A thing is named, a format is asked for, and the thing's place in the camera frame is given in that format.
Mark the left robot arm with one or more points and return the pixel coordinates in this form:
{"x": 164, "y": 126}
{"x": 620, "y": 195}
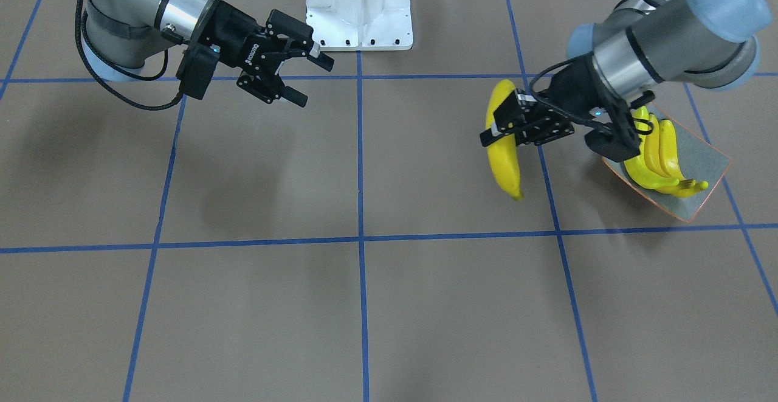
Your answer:
{"x": 612, "y": 67}

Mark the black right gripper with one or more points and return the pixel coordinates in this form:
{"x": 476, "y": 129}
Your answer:
{"x": 233, "y": 32}

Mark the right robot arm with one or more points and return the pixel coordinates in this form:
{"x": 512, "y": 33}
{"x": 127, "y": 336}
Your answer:
{"x": 121, "y": 40}

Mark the yellow banana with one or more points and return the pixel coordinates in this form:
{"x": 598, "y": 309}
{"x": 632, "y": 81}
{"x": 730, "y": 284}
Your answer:
{"x": 669, "y": 161}
{"x": 653, "y": 147}
{"x": 644, "y": 169}
{"x": 502, "y": 154}

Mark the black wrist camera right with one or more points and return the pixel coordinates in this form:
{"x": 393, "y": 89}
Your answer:
{"x": 196, "y": 70}

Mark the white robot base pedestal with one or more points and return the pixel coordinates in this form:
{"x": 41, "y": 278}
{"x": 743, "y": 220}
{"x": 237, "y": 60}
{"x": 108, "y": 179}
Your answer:
{"x": 361, "y": 25}

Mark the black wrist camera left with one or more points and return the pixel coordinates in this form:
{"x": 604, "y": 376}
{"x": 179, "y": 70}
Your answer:
{"x": 619, "y": 139}

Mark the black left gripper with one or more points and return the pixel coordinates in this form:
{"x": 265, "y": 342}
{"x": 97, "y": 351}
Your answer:
{"x": 571, "y": 89}

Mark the grey square plate orange rim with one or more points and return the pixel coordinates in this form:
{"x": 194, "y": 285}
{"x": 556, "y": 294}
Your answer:
{"x": 697, "y": 159}

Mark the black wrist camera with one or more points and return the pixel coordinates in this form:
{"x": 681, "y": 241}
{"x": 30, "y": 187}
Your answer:
{"x": 196, "y": 70}
{"x": 619, "y": 139}

